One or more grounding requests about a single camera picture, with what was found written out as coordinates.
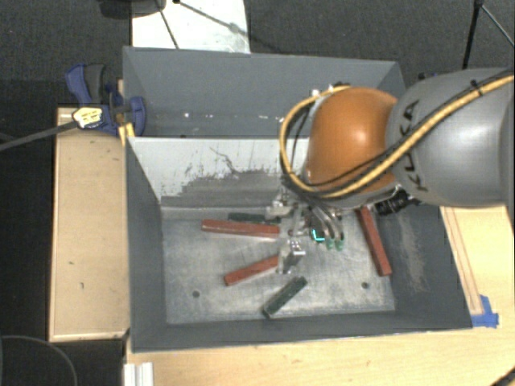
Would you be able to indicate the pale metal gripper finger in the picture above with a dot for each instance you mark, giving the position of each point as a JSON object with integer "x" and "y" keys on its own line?
{"x": 290, "y": 257}
{"x": 277, "y": 210}

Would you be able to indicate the pale wood flat board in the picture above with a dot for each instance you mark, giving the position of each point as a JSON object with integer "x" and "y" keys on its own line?
{"x": 90, "y": 235}

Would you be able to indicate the red-brown flat block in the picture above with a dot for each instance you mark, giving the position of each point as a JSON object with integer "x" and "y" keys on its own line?
{"x": 376, "y": 247}
{"x": 237, "y": 227}
{"x": 249, "y": 272}

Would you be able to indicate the black cylinder on white bracket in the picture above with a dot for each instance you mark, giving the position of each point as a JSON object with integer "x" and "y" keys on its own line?
{"x": 392, "y": 205}

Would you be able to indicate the dark green flat block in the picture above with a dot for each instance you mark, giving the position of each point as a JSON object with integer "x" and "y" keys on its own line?
{"x": 245, "y": 217}
{"x": 285, "y": 297}

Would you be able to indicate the grey metal bin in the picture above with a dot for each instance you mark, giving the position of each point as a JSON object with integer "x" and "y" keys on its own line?
{"x": 225, "y": 272}

